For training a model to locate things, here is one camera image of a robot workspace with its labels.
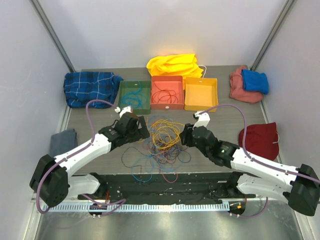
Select yellow wire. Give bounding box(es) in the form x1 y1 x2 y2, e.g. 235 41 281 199
149 119 187 155

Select light blue wire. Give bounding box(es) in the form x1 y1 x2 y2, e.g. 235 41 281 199
129 114 192 185

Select light blue wires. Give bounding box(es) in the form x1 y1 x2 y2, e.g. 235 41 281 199
121 79 148 110

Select red wire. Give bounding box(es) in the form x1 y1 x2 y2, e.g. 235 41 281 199
152 81 180 104

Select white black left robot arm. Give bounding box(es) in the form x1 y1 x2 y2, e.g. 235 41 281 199
29 112 150 213

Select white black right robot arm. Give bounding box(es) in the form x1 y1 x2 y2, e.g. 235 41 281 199
179 123 320 217

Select green plastic bin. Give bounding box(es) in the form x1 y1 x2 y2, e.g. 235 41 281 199
118 80 151 115

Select yellow plastic bin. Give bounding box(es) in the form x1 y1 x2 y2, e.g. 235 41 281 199
184 77 219 112

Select red plastic bin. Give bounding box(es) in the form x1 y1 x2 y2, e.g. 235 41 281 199
150 75 185 110

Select dark red cloth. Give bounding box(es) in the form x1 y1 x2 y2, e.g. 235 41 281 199
245 122 279 161

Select pink cloth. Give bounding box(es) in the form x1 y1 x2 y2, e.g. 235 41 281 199
229 65 263 104

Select blue plaid cloth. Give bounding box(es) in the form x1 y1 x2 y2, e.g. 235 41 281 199
63 71 124 109

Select grey cloth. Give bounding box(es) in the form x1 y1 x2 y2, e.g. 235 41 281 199
49 129 78 157

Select yellow cloth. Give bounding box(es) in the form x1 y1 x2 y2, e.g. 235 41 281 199
146 53 205 78

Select blue towel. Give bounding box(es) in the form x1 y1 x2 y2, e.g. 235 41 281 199
241 69 269 95

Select orange wire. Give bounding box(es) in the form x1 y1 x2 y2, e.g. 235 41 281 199
139 124 183 157

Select black wire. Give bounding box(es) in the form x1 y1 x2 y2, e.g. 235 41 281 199
121 147 143 176

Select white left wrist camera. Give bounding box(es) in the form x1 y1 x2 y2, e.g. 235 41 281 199
114 106 133 118

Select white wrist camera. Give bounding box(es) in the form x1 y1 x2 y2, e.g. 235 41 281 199
192 111 210 129
114 106 133 118

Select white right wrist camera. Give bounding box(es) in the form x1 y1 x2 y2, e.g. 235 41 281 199
192 111 210 129

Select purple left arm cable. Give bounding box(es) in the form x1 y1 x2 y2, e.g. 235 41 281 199
36 99 127 230

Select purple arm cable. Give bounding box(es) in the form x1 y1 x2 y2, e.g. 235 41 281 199
36 99 127 230
202 103 320 218

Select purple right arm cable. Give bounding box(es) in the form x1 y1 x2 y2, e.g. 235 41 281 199
202 103 320 218

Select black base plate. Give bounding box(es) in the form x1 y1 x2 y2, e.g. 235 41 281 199
89 172 255 205

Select white slotted cable duct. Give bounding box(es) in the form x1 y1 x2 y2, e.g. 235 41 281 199
49 201 230 213

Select grey left corner rail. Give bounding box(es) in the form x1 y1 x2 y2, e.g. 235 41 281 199
29 0 76 73

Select grey corner rail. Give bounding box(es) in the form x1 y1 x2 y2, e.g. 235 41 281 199
29 0 76 73
250 0 297 71

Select grey right corner rail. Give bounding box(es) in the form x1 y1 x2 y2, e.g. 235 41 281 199
250 0 297 71

